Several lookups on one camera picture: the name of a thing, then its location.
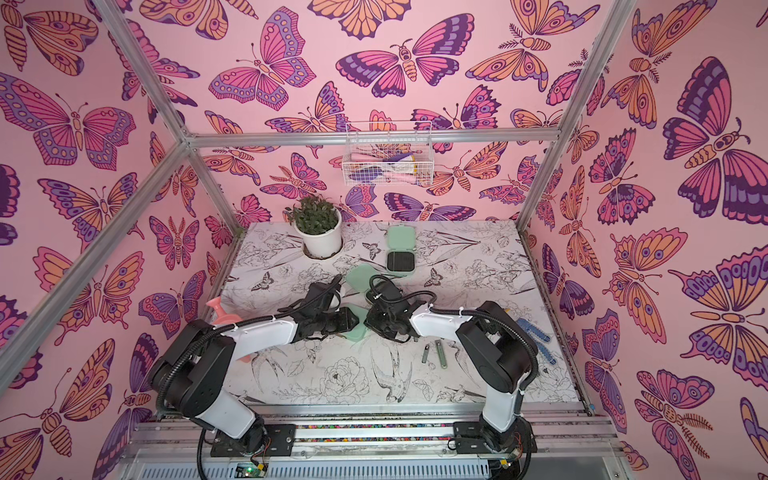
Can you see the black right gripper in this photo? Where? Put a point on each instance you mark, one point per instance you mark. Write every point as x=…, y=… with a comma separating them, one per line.
x=381, y=315

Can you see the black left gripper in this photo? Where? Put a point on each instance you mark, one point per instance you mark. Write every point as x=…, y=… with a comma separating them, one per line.
x=347, y=323

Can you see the green case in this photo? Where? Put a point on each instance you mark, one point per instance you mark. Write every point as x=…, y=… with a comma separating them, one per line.
x=357, y=280
x=359, y=332
x=401, y=243

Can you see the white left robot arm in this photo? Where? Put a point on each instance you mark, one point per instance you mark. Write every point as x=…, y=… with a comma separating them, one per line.
x=189, y=378

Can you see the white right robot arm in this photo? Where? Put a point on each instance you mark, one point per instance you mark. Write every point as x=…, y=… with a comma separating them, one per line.
x=502, y=353

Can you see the green nail clipper long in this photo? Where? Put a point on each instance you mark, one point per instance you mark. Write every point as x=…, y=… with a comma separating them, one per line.
x=439, y=347

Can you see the potted green plant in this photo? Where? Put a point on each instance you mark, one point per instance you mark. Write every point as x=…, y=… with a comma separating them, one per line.
x=318, y=222

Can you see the pink plastic toy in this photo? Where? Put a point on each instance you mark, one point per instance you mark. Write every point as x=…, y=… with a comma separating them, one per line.
x=222, y=319

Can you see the blue knit glove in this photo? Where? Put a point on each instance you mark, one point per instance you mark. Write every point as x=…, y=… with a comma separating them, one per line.
x=541, y=339

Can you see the white wire wall basket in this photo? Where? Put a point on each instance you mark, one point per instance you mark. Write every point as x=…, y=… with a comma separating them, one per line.
x=388, y=152

